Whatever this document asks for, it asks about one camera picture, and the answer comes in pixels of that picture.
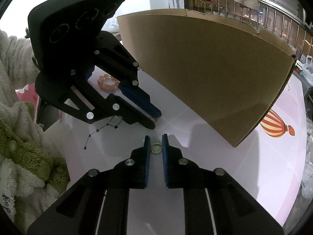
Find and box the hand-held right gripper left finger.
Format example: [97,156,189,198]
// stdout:
[26,135,151,235]

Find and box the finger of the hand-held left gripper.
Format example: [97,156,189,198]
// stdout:
[94,31,162,119]
[35,69,157,130]

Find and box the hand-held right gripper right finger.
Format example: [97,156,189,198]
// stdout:
[161,133,285,235]

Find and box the pink bead bracelet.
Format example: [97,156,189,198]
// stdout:
[97,75,121,94]

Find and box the large brown cardboard box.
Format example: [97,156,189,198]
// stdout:
[117,8,297,148]

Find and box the metal balcony railing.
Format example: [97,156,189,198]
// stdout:
[183,0,313,54]

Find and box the white plastic bag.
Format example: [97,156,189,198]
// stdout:
[302,55,313,75]

